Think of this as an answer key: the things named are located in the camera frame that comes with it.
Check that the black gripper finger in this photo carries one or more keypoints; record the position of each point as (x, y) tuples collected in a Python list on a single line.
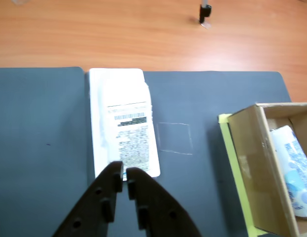
[(96, 197), (158, 205)]

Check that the white blue drink can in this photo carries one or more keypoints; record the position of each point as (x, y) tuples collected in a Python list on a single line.
[(294, 170)]

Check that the brown cardboard box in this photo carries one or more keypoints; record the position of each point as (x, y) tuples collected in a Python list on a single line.
[(252, 160)]

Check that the yellow paper sheet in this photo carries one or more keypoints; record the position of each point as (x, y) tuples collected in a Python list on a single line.
[(232, 158)]

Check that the white plastic blister package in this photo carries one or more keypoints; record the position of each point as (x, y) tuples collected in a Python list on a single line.
[(126, 98)]

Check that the grey table mat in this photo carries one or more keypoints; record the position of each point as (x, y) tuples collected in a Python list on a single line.
[(39, 111), (205, 93)]

